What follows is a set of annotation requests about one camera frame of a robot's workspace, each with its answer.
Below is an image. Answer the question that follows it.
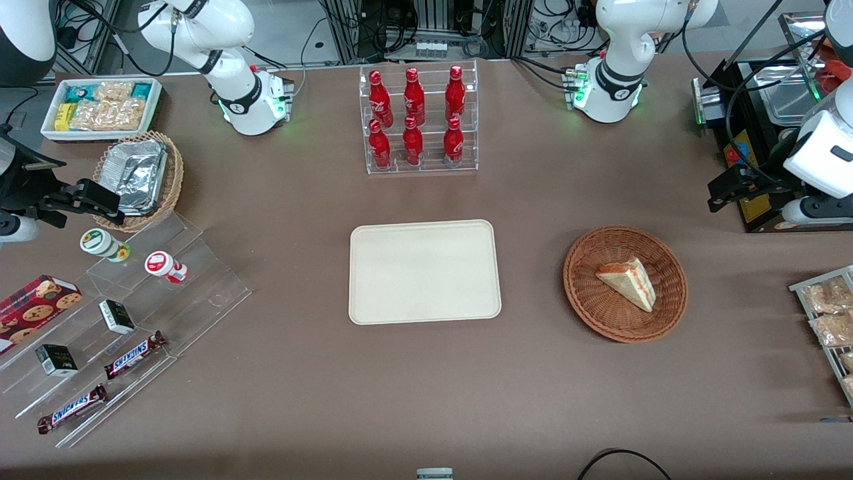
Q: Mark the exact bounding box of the small black box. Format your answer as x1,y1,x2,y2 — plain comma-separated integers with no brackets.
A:
99,299,137,335
35,344,79,378

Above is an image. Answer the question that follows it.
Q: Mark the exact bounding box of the beige rectangular tray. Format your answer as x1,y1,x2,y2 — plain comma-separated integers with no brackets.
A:
349,219,502,326

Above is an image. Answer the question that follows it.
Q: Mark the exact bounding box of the clear acrylic bottle rack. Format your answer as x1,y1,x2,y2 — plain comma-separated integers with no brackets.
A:
359,60,479,175

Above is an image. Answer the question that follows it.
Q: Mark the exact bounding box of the black food warmer appliance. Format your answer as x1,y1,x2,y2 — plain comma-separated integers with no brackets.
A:
692,12,853,234

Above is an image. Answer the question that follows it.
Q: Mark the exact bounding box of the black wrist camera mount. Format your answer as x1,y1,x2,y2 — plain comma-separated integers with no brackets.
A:
0,128,67,214

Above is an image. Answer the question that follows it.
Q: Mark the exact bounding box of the aluminium foil tray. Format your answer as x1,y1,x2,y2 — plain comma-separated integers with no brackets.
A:
101,139,168,216

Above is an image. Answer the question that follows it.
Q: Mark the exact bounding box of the green lidded yogurt cup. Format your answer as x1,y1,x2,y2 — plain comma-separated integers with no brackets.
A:
80,228,131,263

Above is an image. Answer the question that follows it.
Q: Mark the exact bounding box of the red soda bottle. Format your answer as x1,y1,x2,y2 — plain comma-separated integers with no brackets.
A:
369,70,395,127
402,115,425,167
442,117,465,168
368,119,393,170
403,67,426,126
444,65,466,124

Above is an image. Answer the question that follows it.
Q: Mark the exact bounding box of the brown wicker basket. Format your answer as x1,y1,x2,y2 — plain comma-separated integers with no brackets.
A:
563,225,688,344

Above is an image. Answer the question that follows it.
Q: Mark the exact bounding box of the Snickers chocolate bar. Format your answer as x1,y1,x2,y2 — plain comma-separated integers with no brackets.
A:
104,331,167,381
37,383,109,435

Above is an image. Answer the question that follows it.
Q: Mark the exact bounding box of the red tartan cookie box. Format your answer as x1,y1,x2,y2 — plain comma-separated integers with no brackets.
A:
0,275,83,355

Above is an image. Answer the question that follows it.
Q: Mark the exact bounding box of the white snack bin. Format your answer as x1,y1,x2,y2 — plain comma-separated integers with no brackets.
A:
40,77,163,143

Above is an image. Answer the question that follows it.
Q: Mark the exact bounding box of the red lidded yogurt cup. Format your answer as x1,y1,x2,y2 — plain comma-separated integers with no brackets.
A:
145,251,189,285

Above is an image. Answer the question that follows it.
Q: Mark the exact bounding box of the clear acrylic stepped shelf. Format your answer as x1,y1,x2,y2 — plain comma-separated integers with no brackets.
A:
0,212,253,449

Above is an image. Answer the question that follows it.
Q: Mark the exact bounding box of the light tan wicker basket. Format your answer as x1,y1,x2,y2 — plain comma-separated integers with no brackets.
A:
92,131,185,233

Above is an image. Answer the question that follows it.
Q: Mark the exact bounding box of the black floor cable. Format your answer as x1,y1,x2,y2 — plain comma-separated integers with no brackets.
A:
576,447,674,480

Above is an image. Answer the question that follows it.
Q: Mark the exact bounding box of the aluminium equipment frame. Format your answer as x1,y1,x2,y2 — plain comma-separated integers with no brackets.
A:
321,0,535,65

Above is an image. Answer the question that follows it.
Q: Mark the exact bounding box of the clear cracker bag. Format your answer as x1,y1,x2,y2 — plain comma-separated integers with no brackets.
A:
107,99,147,131
93,81,135,103
70,100,111,131

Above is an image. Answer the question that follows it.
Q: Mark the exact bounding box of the triangular sandwich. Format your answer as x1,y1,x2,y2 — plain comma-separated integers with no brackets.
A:
595,257,657,313

